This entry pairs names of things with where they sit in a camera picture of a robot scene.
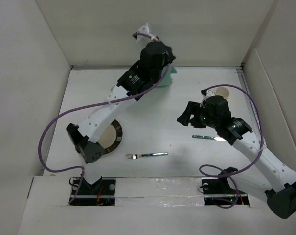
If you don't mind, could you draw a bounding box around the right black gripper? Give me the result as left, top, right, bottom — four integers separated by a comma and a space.
176, 101, 219, 129

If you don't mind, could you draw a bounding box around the green patterned cloth placemat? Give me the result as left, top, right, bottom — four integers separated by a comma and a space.
157, 64, 177, 87

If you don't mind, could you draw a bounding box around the knife with green handle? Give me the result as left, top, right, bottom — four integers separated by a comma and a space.
192, 135, 226, 141

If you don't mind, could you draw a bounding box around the yellow paper cup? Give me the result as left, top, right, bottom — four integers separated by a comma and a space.
214, 87, 230, 100

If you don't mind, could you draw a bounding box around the silver fork green handle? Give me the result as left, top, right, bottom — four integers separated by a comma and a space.
125, 152, 169, 160

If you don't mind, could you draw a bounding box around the dark rimmed beige plate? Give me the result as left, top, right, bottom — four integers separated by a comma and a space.
98, 119, 123, 155

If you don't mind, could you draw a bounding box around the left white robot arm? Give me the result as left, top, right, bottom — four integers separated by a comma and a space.
66, 42, 176, 163

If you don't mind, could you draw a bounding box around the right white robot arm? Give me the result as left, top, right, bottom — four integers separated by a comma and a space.
177, 96, 296, 219

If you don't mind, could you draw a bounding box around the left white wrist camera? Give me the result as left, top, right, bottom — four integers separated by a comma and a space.
133, 22, 152, 43

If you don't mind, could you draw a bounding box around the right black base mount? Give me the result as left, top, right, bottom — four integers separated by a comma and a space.
198, 177, 250, 208

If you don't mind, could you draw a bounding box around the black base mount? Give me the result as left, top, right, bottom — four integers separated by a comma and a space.
69, 177, 116, 206
198, 177, 250, 208

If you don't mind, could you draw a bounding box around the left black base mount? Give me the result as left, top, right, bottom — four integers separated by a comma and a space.
69, 177, 116, 206

